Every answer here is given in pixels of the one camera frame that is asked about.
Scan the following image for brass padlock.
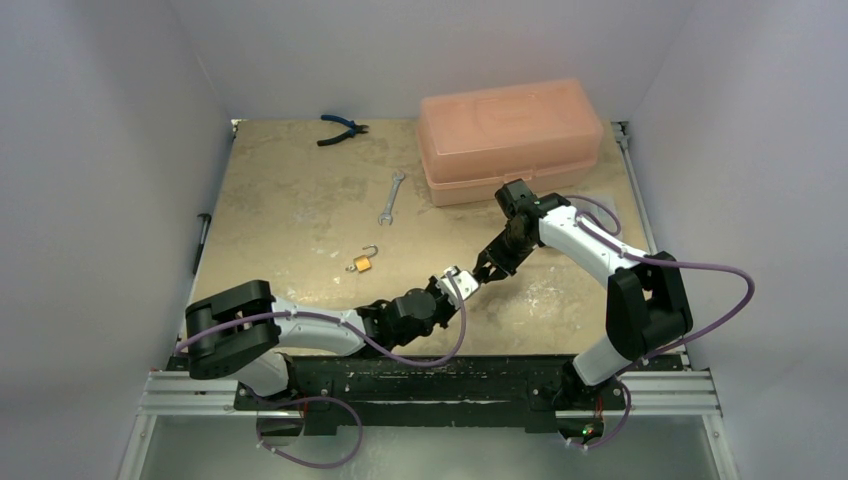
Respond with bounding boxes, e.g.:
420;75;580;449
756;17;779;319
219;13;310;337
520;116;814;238
346;244;379;273

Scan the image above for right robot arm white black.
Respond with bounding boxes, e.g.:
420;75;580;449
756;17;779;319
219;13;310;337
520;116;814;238
473;180;693;407

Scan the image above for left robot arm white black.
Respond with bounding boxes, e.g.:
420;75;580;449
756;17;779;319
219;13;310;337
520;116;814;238
175;268;480;409

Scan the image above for clear plastic organizer box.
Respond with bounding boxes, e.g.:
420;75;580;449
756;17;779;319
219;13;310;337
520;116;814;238
570;195;623;239

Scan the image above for pink plastic toolbox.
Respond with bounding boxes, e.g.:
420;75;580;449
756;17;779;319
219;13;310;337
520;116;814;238
417;79;604;207

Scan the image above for silver open-end wrench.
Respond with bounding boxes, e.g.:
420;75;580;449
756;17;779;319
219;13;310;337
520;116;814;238
377;171;406;225

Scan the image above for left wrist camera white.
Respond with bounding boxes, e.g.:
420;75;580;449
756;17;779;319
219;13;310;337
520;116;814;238
437;266;480;307

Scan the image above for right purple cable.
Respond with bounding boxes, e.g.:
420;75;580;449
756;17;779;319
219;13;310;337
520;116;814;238
566;194;756;366

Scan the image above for black mounting base plate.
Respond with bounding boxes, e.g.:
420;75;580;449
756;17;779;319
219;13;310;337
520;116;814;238
221;355;626;439

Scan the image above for blue handled pliers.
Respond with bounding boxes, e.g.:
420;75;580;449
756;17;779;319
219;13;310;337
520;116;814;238
316;115;370;148

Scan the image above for aluminium frame rail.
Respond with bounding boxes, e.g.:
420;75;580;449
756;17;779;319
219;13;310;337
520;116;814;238
117;371;740;479

